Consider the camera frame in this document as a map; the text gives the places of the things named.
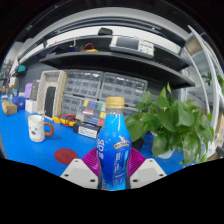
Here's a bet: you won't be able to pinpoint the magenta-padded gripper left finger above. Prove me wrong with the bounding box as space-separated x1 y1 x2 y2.
60 147 102 190

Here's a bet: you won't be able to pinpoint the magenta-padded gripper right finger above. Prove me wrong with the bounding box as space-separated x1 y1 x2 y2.
126 146 168 190

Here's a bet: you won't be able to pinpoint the blue drink bottle gold cap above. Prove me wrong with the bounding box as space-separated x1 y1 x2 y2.
96 96 133 191

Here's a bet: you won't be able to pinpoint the flat round red coaster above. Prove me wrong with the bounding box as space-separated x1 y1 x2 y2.
53 148 79 166

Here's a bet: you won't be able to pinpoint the black rectangular box white label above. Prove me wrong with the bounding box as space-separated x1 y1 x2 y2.
72 121 102 140

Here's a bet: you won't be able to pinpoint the green leafy potted plant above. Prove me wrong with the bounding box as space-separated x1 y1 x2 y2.
124 82 215 166

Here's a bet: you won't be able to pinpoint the yellow red multimeter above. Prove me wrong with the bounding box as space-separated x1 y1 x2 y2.
52 113 81 128

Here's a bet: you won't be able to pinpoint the clear compartment box coloured parts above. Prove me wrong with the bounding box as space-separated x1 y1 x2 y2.
75 98 108 127

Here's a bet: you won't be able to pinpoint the white small box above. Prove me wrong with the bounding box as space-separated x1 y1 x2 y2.
24 99 38 114

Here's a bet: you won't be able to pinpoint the grey small-parts drawer cabinet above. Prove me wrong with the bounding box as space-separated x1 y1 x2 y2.
59 68 149 118

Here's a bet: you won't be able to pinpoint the brown cardboard box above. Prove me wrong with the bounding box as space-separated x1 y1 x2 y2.
1 100 18 116

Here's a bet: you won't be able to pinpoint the black shelf unit with equipment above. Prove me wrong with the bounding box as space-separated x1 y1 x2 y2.
18 24 197 90

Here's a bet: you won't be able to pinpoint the white mug brown handle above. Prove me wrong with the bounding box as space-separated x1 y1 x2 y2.
27 114 55 143

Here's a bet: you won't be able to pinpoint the white perforated frame panel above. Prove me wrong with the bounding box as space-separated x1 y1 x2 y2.
36 69 68 121

